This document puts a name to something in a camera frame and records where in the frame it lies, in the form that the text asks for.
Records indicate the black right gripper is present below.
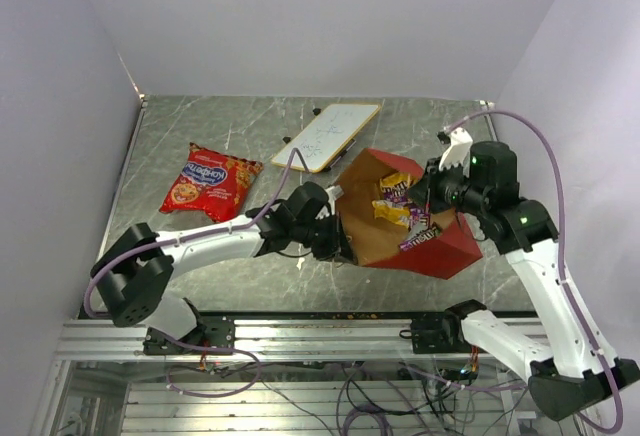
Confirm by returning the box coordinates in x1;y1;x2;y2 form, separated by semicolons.
406;154;489;216

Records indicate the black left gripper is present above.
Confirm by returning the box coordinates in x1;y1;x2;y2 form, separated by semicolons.
292;211;358;265

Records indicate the red brown paper bag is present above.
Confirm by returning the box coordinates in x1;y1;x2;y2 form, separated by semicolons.
335;148;482;280

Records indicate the red cookie snack bag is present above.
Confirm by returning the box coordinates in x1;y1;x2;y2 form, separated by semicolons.
159;142;264;223

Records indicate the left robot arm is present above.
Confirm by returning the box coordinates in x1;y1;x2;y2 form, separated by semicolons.
88;182;353;353

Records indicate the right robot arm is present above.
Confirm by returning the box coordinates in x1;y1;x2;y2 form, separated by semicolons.
409;137;639;421

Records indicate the purple candy packet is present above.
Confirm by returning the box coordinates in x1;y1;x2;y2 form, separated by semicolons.
407;205;431;232

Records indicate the yellow m&m's candy packet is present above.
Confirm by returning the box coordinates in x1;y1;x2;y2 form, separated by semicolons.
379;172;414;204

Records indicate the purple m&m's packet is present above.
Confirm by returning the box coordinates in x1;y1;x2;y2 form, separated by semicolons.
398;223;441;252

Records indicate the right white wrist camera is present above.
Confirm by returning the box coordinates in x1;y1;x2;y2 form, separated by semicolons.
438;127;473;172

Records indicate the small whiteboard with yellow frame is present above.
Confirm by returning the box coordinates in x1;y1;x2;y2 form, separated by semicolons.
271;103;381;173

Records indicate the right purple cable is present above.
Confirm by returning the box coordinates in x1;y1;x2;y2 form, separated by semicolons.
447;109;624;434

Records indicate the purple cable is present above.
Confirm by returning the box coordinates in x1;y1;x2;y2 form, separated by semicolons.
447;109;624;434
82;148;311;397

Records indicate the aluminium mounting rail frame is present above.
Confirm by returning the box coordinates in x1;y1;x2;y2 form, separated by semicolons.
45;312;586;435

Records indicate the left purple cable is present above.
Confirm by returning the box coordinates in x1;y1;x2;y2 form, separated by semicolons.
82;148;311;397

